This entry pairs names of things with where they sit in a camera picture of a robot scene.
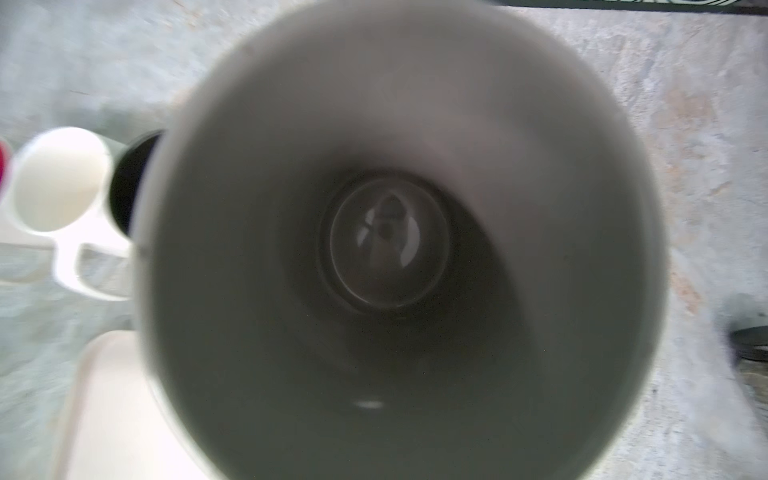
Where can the grey mug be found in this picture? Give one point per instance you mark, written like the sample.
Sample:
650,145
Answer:
399,240

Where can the black mug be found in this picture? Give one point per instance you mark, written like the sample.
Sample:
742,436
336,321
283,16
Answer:
127,177

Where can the white ribbed mug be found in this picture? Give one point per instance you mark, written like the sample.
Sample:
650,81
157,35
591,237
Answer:
58,189

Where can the cream mug red inside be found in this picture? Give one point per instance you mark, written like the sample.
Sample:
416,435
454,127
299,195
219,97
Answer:
6,154

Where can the beige plastic tray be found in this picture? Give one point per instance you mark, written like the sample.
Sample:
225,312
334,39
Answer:
111,426

